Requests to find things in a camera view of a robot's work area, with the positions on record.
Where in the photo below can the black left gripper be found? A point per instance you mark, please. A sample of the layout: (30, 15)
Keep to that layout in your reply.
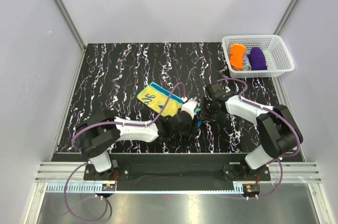
(190, 130)

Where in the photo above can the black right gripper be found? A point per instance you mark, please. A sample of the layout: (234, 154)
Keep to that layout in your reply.
(204, 114)

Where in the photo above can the teal and blue towel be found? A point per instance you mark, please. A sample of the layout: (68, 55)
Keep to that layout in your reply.
(162, 101)

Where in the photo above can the orange and grey towel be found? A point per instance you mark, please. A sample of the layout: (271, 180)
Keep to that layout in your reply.
(237, 51)

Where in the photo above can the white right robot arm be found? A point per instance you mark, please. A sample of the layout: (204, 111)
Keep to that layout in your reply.
(278, 131)

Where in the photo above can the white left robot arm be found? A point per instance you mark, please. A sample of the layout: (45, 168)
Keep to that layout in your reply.
(97, 134)

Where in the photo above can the white blue rolled towel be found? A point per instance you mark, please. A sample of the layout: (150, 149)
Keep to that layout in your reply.
(246, 66)

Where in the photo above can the white plastic basket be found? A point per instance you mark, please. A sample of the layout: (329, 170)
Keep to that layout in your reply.
(277, 55)

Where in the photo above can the purple rolled towel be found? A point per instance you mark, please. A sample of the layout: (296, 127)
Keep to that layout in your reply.
(257, 59)

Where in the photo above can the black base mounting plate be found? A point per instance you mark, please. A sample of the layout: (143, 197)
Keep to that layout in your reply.
(129, 167)

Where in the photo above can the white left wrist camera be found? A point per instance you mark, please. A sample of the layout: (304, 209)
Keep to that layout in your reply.
(190, 106)

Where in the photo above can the aluminium frame rail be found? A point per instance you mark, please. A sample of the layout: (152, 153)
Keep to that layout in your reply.
(293, 172)

